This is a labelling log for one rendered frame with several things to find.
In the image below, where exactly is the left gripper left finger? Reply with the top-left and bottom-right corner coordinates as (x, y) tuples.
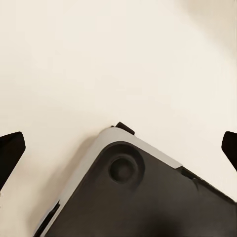
(0, 131), (26, 191)

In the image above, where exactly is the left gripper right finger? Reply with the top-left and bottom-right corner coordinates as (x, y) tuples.
(221, 131), (237, 171)

